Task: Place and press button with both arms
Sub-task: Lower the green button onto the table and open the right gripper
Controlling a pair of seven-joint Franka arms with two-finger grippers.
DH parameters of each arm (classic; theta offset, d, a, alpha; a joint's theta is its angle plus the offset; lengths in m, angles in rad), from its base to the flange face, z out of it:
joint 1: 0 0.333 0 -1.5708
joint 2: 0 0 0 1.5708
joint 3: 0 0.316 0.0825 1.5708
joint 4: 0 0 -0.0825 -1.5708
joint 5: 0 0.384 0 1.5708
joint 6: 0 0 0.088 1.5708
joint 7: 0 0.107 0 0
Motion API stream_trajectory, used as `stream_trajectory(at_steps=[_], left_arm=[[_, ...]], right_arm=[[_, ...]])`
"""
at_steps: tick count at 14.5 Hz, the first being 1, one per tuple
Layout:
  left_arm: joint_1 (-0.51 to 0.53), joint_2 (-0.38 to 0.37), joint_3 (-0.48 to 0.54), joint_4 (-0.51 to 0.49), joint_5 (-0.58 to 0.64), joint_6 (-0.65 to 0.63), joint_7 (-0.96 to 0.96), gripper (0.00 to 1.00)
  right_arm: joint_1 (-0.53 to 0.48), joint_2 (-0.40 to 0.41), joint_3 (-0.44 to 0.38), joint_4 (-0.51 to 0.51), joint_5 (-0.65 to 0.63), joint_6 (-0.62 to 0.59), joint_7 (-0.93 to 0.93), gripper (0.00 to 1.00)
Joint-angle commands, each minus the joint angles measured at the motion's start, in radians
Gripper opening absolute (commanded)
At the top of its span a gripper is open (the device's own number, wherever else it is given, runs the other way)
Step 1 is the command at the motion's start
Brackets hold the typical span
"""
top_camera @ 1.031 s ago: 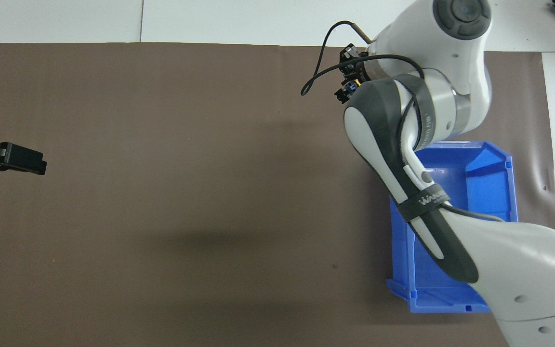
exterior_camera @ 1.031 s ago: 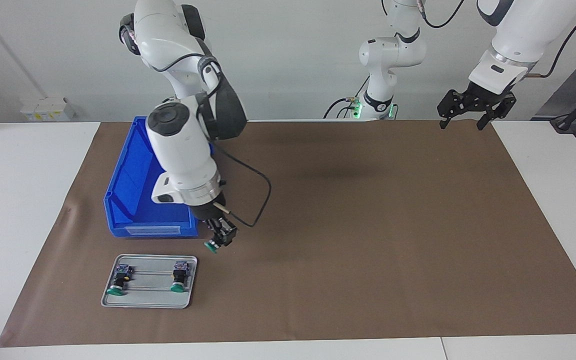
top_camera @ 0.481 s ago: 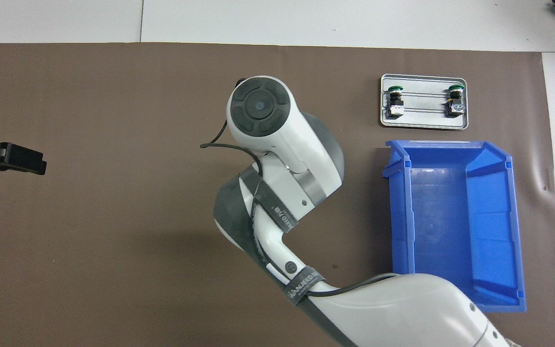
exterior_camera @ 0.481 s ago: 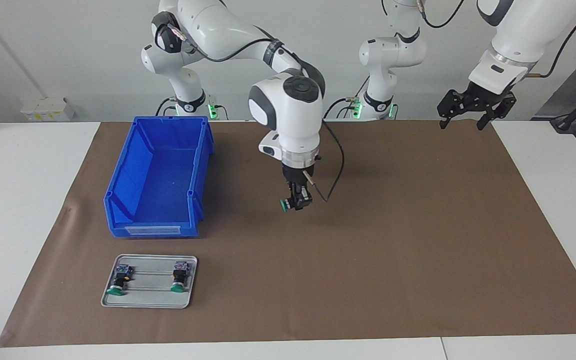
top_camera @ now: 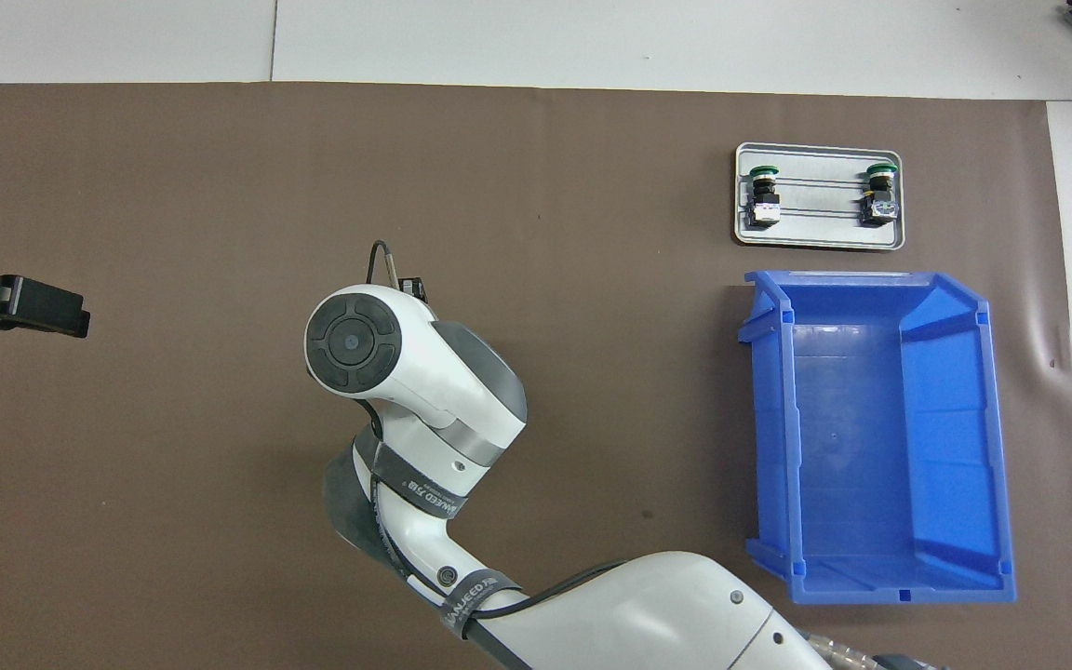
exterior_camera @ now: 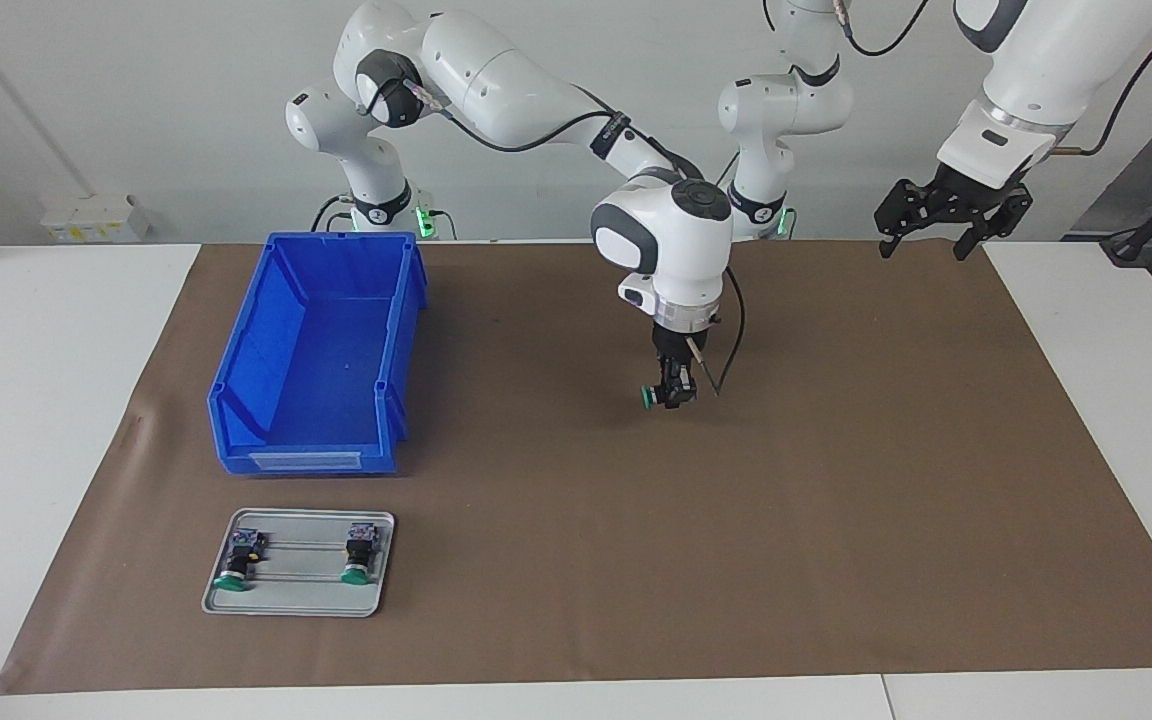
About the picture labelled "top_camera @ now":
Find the green push button white base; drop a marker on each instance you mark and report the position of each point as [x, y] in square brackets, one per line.
[763, 197]

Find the blue plastic storage bin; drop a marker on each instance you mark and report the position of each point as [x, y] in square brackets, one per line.
[871, 447]

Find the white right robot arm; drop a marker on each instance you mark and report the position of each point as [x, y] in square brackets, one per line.
[424, 372]

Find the grey metal tray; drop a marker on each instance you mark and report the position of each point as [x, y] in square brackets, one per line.
[824, 234]

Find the green push button labelled base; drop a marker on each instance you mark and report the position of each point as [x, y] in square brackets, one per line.
[878, 209]

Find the brown paper table mat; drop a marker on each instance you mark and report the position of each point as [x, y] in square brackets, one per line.
[592, 186]

